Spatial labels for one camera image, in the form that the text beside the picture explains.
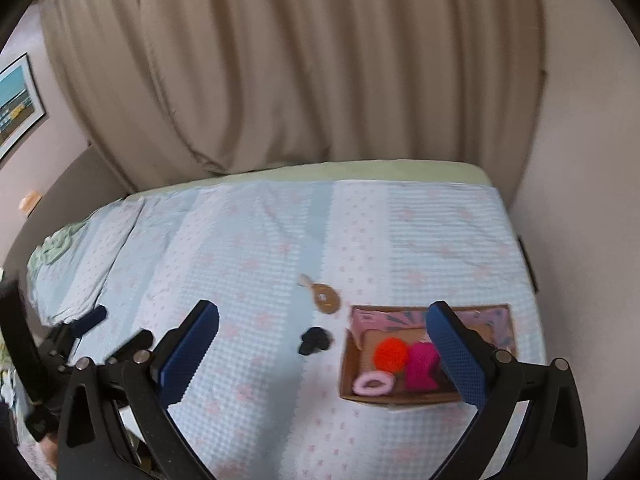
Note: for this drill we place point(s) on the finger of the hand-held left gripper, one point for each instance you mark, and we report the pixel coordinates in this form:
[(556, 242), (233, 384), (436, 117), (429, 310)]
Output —
[(132, 342), (87, 321)]

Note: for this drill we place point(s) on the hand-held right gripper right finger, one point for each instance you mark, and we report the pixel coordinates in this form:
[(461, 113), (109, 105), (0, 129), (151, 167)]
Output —
[(455, 350)]

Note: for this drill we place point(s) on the orange pompom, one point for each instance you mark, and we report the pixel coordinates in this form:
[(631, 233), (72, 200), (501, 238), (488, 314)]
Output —
[(392, 355)]

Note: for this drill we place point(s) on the framed wall poster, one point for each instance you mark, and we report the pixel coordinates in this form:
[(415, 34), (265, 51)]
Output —
[(15, 105)]

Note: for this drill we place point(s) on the grey bed headboard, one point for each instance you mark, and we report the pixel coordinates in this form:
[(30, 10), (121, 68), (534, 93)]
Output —
[(65, 195)]

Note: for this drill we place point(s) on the crumpled green cloth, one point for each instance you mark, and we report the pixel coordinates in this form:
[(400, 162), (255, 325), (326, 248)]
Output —
[(52, 247)]

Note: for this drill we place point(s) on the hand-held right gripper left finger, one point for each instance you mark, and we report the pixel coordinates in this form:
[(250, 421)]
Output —
[(192, 350)]

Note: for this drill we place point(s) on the beige curtain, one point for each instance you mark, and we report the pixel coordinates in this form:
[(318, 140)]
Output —
[(300, 60)]

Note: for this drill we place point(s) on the magenta pouch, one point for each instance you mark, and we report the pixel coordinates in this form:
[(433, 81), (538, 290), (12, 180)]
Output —
[(421, 367)]

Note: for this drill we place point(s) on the cardboard box pink lining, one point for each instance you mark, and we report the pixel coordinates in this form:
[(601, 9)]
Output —
[(360, 360)]

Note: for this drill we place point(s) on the black scrunchie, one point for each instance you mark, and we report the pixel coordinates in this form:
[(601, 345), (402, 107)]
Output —
[(315, 341)]

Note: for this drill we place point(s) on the small orange object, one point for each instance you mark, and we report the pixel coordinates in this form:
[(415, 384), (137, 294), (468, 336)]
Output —
[(29, 201)]

